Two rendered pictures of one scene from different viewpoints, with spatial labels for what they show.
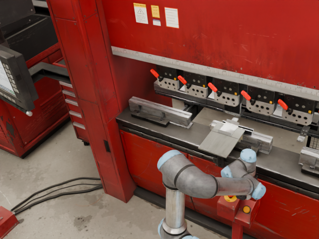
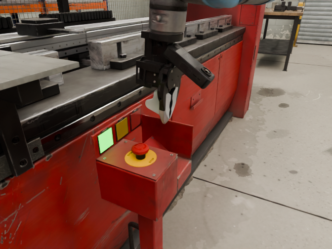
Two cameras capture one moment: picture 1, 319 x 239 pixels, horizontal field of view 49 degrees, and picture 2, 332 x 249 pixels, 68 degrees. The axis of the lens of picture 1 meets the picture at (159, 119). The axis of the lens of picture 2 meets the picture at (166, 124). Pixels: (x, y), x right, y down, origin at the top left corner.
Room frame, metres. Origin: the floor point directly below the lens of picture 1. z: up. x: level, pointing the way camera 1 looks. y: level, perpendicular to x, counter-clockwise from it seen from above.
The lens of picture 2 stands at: (1.33, 0.12, 1.10)
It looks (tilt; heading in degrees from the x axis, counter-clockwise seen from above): 27 degrees down; 260
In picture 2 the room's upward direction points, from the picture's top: straight up
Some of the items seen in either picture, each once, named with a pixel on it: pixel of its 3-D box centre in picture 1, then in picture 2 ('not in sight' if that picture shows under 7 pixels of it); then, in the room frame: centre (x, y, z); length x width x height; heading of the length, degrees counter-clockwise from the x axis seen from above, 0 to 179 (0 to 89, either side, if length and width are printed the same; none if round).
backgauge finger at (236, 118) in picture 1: (241, 109); not in sight; (1.80, -0.53, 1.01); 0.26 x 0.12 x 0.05; 142
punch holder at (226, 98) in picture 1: (229, 89); not in sight; (1.70, -0.42, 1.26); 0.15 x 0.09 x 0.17; 52
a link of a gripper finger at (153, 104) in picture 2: not in sight; (156, 106); (1.26, -0.41, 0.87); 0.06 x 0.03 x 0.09; 143
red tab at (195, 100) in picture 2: not in sight; (197, 99); (0.93, -1.15, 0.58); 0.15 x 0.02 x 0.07; 52
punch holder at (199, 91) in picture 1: (198, 81); not in sight; (1.82, -0.26, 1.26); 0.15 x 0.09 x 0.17; 52
